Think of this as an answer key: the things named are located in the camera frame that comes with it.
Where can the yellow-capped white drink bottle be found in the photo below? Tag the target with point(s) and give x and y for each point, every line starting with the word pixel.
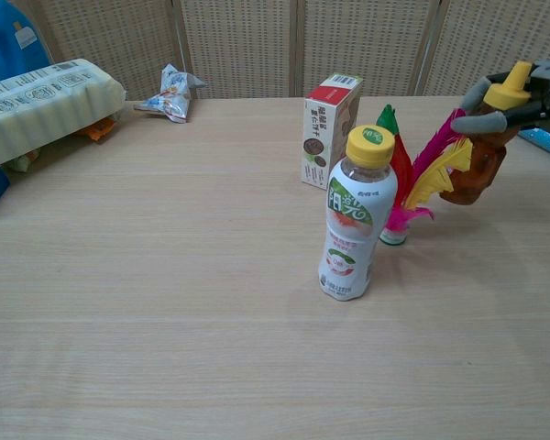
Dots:
pixel 348 229

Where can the pale yellow wrapped paper pack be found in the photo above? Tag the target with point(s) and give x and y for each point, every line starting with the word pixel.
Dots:
pixel 41 110

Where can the beige woven folding screen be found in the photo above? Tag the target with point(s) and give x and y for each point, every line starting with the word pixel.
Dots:
pixel 243 46

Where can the crumpled white blue snack bag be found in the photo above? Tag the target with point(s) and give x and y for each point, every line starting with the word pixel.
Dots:
pixel 172 98

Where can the green wrapped packet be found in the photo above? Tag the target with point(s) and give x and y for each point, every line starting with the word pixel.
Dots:
pixel 23 161

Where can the colourful feather shuttlecock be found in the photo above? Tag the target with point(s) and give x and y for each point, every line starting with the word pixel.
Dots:
pixel 433 176

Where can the orange snack packet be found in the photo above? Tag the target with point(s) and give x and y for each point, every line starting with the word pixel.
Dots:
pixel 98 129

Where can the blue detergent bottle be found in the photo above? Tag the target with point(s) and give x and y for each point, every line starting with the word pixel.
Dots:
pixel 4 41

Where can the white red cookie box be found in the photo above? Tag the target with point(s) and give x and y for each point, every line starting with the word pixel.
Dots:
pixel 323 133

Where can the brown yellow-capped bottle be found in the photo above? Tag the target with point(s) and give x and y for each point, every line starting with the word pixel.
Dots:
pixel 479 172

